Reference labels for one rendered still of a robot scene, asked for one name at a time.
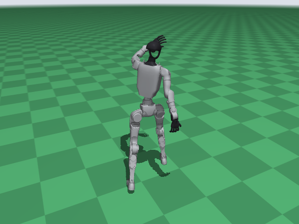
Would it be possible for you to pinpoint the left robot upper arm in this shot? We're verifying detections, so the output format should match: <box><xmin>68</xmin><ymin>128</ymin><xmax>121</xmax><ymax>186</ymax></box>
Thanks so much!
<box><xmin>131</xmin><ymin>56</ymin><xmax>141</xmax><ymax>70</ymax></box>

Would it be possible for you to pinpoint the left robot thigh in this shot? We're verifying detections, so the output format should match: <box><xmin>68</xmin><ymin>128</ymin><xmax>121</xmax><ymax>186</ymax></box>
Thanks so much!
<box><xmin>129</xmin><ymin>109</ymin><xmax>142</xmax><ymax>154</ymax></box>

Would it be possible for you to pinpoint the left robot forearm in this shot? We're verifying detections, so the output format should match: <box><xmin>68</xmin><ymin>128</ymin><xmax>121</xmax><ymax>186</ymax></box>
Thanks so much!
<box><xmin>131</xmin><ymin>45</ymin><xmax>148</xmax><ymax>59</ymax></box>

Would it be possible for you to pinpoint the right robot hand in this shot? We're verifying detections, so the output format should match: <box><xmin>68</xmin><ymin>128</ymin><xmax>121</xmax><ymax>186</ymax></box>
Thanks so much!
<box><xmin>169</xmin><ymin>115</ymin><xmax>181</xmax><ymax>133</ymax></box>

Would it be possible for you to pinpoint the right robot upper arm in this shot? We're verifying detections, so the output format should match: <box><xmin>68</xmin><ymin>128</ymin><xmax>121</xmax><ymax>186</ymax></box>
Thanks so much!
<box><xmin>160</xmin><ymin>67</ymin><xmax>171</xmax><ymax>99</ymax></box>

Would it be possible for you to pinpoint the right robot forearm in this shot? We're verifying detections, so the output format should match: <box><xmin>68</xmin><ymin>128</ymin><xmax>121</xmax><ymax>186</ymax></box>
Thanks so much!
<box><xmin>166</xmin><ymin>90</ymin><xmax>178</xmax><ymax>120</ymax></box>

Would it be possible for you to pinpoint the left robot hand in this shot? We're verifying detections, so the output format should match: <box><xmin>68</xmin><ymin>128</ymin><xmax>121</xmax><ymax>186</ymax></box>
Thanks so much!
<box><xmin>154</xmin><ymin>35</ymin><xmax>166</xmax><ymax>47</ymax></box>

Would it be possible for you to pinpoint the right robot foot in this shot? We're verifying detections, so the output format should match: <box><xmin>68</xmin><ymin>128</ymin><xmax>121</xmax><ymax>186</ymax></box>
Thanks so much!
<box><xmin>160</xmin><ymin>153</ymin><xmax>167</xmax><ymax>165</ymax></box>

